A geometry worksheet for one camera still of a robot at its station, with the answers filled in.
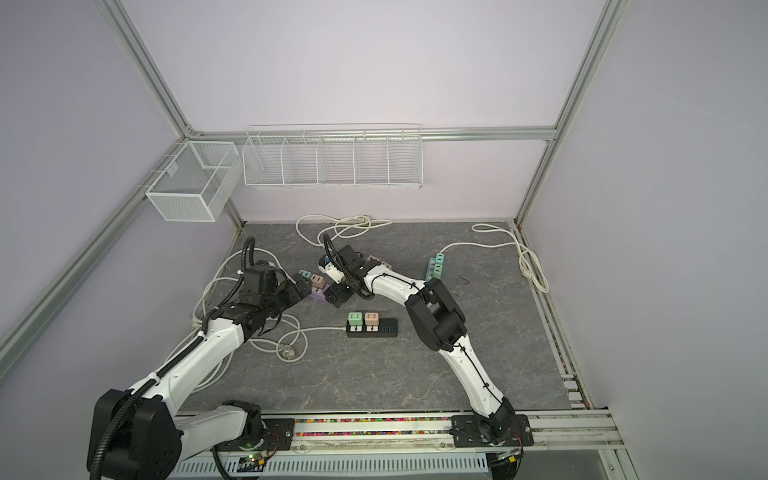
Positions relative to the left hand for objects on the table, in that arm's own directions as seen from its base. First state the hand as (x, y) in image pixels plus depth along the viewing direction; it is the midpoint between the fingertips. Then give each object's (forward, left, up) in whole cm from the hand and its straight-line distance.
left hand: (302, 291), depth 85 cm
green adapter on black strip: (-6, -15, -7) cm, 17 cm away
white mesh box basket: (+37, +37, +12) cm, 53 cm away
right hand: (+7, -8, -11) cm, 15 cm away
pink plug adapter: (+7, -3, -6) cm, 10 cm away
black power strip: (-8, -24, -11) cm, 28 cm away
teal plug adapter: (+12, +3, -8) cm, 15 cm away
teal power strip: (+11, -41, -7) cm, 43 cm away
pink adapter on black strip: (-7, -19, -7) cm, 22 cm away
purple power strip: (+3, -3, -8) cm, 9 cm away
